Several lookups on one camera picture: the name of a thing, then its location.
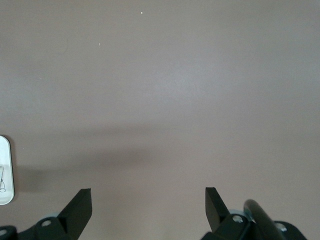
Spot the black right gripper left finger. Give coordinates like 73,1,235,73
17,187,93,240

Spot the cream tray with bear print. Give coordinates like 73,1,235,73
0,134,13,206

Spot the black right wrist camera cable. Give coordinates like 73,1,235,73
242,199,282,240

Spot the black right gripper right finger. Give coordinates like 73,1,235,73
199,186,254,240

